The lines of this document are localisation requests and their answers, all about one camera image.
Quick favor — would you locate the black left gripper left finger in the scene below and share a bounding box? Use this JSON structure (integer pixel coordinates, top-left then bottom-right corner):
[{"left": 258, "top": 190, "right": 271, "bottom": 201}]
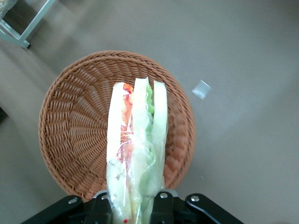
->
[{"left": 84, "top": 190, "right": 113, "bottom": 224}]

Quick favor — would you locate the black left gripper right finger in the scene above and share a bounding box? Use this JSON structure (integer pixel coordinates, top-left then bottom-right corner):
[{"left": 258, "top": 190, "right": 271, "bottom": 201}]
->
[{"left": 149, "top": 189, "right": 178, "bottom": 224}]

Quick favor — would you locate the plastic triangle sandwich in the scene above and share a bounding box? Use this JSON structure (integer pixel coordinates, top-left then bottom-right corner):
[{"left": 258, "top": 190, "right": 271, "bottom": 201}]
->
[{"left": 106, "top": 77, "right": 169, "bottom": 224}]

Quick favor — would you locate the round brown wicker basket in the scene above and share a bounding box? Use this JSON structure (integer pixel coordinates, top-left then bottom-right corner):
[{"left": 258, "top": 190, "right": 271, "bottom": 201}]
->
[{"left": 38, "top": 50, "right": 196, "bottom": 203}]

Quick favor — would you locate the small clear plastic scrap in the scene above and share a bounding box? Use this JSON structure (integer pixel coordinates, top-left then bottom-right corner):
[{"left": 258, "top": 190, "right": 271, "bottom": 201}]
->
[{"left": 191, "top": 80, "right": 212, "bottom": 100}]

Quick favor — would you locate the clear wrapped bread pack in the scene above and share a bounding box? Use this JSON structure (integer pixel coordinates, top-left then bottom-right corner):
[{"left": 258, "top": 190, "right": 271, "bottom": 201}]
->
[{"left": 0, "top": 0, "right": 17, "bottom": 19}]

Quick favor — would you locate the white metal wire rack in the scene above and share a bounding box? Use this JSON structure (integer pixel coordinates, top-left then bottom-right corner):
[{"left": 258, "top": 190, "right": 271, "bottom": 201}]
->
[{"left": 0, "top": 0, "right": 57, "bottom": 49}]

